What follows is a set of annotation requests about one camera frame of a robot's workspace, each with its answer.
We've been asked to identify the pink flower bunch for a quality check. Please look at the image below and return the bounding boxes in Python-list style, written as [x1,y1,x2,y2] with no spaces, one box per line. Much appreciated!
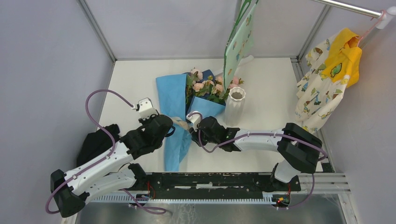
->
[185,68,244,105]

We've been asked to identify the white slotted cable duct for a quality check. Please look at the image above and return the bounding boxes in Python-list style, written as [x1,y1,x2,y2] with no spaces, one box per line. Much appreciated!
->
[92,192,276,205]

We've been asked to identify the cream ribbon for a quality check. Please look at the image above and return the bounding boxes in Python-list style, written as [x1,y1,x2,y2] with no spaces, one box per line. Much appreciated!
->
[171,117,191,131]

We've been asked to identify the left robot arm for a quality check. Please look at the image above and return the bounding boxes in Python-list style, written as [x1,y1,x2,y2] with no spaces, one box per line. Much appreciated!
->
[50,115,175,218]

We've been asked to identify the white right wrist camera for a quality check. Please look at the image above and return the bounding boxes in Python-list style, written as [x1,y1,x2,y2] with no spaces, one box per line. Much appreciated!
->
[186,111,203,131]

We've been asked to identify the yellow patterned kids garment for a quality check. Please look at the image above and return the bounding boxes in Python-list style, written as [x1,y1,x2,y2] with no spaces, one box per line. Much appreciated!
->
[295,28,362,133]

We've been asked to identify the pink clothes hanger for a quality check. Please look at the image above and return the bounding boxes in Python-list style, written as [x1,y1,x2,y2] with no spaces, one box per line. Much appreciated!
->
[357,10,388,49]

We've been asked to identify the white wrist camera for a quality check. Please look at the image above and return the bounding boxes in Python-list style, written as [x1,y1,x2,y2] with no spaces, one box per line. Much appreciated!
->
[186,111,203,131]
[132,98,159,120]

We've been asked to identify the white ribbed vase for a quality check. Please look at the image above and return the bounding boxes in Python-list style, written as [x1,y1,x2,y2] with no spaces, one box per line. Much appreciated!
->
[224,87,246,126]

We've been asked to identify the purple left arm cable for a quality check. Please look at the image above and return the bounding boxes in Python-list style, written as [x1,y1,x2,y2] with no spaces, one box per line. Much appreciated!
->
[45,90,137,215]

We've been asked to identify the green printed cloth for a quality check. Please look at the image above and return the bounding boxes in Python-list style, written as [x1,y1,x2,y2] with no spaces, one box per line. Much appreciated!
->
[223,2,258,88]

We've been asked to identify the blue wrapping paper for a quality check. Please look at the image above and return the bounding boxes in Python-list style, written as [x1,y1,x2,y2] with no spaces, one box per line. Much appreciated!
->
[156,73,226,172]

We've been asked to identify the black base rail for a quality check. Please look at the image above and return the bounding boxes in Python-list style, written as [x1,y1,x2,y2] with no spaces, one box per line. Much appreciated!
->
[129,172,301,199]

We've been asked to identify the metal hanging rod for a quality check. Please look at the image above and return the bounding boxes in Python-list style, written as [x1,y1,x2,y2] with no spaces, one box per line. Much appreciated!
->
[313,0,396,29]

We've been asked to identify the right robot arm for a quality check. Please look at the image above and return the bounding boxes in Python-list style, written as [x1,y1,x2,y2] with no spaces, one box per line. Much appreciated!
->
[186,112,327,190]

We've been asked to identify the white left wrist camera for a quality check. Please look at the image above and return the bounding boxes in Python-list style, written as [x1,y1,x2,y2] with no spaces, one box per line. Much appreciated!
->
[132,98,159,120]

